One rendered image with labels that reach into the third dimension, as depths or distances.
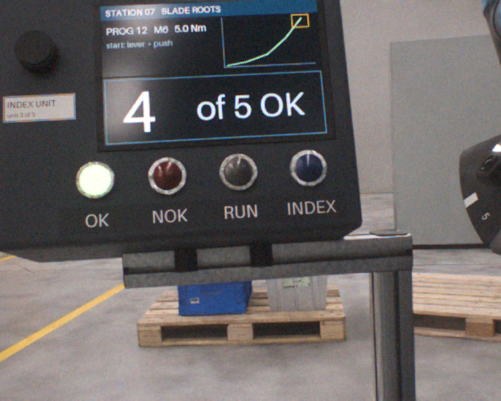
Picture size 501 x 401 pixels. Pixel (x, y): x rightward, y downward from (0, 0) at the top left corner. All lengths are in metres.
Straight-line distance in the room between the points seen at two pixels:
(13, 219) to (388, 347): 0.31
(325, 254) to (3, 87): 0.28
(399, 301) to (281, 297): 3.23
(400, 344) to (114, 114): 0.30
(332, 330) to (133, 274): 3.20
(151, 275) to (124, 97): 0.15
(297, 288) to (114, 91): 3.32
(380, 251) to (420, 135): 5.92
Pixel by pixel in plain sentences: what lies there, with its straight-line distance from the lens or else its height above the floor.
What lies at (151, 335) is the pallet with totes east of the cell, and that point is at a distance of 3.79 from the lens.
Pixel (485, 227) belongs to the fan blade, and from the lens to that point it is 1.29.
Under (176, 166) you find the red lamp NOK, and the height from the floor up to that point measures 1.12.
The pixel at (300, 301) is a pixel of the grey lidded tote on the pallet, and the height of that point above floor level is 0.21.
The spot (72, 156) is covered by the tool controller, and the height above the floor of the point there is 1.13.
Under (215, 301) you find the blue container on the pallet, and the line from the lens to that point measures 3.79.
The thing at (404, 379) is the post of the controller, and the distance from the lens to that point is 0.57.
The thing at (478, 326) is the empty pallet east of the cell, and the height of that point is 0.08.
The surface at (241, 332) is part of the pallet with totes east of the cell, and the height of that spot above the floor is 0.07.
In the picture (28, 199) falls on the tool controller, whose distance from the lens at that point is 0.47.
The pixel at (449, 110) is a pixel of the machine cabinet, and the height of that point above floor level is 1.35.
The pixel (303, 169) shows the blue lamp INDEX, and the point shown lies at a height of 1.12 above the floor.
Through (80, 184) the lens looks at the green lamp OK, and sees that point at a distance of 0.46.
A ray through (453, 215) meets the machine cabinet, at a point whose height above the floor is 0.34.
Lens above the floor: 1.14
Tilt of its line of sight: 5 degrees down
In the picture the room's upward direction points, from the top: 3 degrees counter-clockwise
